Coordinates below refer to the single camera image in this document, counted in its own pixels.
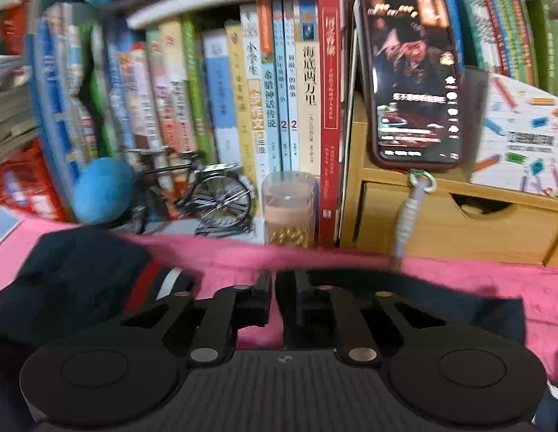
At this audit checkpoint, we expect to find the row of upright books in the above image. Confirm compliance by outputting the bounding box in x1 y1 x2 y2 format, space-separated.
27 0 347 248

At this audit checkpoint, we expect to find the clear plastic jar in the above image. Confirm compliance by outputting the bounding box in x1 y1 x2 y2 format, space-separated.
260 171 318 248

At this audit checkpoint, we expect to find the white charging cable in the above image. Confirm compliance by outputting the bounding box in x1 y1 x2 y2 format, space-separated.
389 168 437 271

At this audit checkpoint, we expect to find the black model bicycle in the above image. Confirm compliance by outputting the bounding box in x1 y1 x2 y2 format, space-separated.
126 146 255 237

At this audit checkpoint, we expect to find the navy striped jacket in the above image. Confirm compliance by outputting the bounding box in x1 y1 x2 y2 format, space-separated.
0 225 527 432

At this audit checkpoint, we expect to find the white label printer box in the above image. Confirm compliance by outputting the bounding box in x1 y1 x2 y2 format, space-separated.
470 74 558 199

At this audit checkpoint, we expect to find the wooden drawer organizer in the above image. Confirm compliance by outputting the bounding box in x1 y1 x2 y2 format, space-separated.
339 94 558 271

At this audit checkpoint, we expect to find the smartphone in dark case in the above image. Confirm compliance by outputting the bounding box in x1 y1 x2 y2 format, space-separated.
359 0 464 171

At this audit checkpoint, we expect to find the row of thin colourful books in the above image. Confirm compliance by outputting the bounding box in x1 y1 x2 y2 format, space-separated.
434 0 558 100

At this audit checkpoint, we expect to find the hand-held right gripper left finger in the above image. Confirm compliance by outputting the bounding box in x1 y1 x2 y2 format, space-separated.
121 270 274 367

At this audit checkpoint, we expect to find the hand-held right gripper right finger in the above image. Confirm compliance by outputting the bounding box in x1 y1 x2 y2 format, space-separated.
275 270 446 368

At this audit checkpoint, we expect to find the stack of paper workbooks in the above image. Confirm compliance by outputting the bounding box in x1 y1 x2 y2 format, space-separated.
0 54 41 172

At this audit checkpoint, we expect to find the red plastic crate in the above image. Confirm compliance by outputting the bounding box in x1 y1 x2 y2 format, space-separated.
0 144 68 221

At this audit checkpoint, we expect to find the blue plush ball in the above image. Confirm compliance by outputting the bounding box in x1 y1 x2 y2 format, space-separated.
72 157 136 225

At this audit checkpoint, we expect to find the pink printed blanket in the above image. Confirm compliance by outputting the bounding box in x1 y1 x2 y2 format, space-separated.
0 207 558 383

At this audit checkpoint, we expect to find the light blue card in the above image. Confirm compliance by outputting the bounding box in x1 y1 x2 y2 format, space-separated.
0 209 21 253

